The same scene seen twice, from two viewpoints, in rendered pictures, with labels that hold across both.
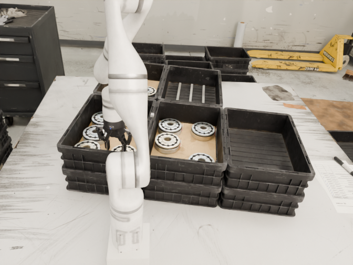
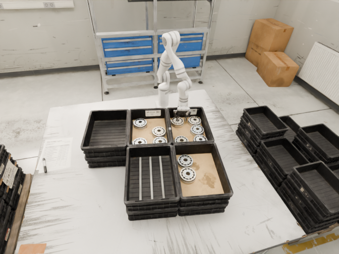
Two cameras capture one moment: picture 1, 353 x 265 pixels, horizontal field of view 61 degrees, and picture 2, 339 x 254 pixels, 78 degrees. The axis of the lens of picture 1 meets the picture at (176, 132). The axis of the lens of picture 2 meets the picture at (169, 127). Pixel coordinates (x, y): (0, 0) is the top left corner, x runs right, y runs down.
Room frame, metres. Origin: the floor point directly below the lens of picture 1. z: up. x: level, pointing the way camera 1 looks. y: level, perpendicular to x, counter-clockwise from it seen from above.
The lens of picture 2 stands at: (2.10, -0.09, 1.97)
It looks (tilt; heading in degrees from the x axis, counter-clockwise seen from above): 43 degrees down; 170
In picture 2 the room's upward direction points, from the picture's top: 3 degrees clockwise
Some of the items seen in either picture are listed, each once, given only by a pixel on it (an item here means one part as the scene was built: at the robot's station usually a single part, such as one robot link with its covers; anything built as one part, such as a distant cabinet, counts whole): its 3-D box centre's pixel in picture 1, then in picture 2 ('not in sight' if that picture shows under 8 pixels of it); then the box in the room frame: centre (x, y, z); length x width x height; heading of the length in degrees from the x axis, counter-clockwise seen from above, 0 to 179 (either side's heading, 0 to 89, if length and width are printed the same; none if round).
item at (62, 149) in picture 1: (112, 122); (188, 124); (0.98, 0.26, 0.92); 0.40 x 0.30 x 0.02; 178
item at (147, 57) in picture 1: (143, 70); not in sight; (2.68, 0.38, 0.37); 0.40 x 0.30 x 0.45; 97
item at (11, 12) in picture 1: (13, 11); not in sight; (2.47, 1.41, 0.88); 0.29 x 0.22 x 0.03; 7
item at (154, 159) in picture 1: (187, 130); (149, 126); (0.96, -0.04, 0.92); 0.40 x 0.30 x 0.02; 178
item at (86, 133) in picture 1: (95, 132); (197, 129); (0.98, 0.33, 0.86); 0.10 x 0.10 x 0.01
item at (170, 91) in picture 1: (190, 94); (151, 176); (1.36, -0.06, 0.87); 0.40 x 0.30 x 0.11; 178
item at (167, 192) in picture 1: (183, 160); not in sight; (0.96, -0.04, 0.76); 0.40 x 0.30 x 0.12; 178
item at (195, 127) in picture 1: (203, 129); (139, 142); (1.07, -0.12, 0.86); 0.10 x 0.10 x 0.01
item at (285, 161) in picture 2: not in sight; (279, 165); (1.01, 1.24, 0.31); 0.40 x 0.30 x 0.34; 7
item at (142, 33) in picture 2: not in sight; (155, 32); (-1.03, 0.19, 0.91); 1.70 x 0.10 x 0.05; 97
